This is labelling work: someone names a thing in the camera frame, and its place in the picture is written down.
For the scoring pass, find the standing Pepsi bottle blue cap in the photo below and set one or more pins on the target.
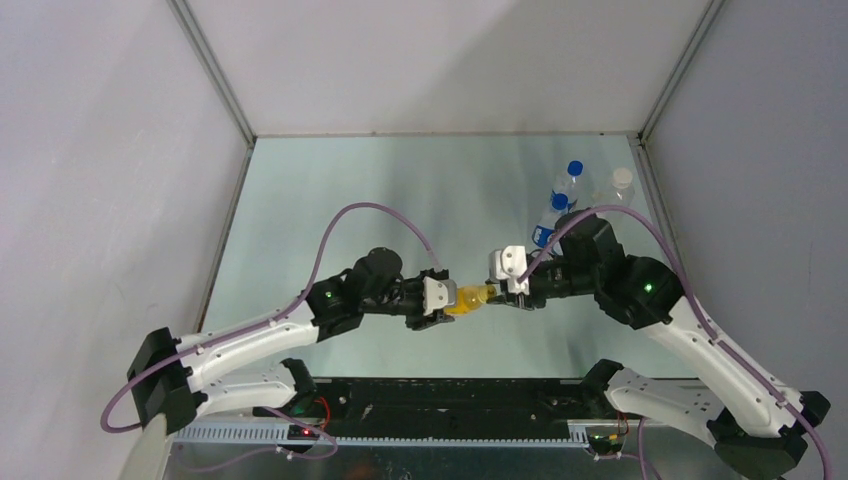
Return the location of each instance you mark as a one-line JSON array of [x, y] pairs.
[[570, 188]]

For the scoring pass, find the yellow juice bottle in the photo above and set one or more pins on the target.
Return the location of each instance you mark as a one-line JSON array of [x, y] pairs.
[[468, 300]]

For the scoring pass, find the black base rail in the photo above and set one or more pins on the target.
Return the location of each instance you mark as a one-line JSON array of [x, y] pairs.
[[466, 409]]

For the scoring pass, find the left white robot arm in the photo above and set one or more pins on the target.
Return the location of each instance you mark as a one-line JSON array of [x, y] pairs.
[[184, 378]]

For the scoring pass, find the clear crushed bottle blue label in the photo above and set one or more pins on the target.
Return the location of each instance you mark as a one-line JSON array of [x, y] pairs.
[[550, 222]]

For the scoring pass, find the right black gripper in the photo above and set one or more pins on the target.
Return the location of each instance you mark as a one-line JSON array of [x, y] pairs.
[[520, 301]]

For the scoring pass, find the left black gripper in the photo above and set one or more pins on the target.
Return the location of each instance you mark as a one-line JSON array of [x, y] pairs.
[[419, 320]]

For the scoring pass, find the large clear bottle white cap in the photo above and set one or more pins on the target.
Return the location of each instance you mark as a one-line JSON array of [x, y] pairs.
[[619, 189]]

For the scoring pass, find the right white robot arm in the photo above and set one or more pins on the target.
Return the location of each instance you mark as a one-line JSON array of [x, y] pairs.
[[756, 424]]

